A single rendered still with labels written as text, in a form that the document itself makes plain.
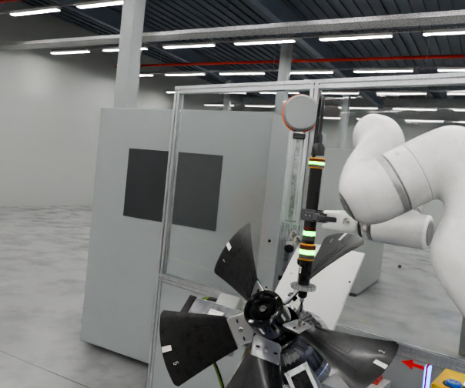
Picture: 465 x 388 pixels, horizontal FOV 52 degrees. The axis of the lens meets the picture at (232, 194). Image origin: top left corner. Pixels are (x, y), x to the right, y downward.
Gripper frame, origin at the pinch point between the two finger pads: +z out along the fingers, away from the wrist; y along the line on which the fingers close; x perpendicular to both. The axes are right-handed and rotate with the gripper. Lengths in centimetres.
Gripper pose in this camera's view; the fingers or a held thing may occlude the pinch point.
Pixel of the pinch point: (312, 215)
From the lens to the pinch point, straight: 133.8
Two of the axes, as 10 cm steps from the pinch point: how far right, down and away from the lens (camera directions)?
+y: 6.0, 0.3, 8.0
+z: -7.9, -1.1, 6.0
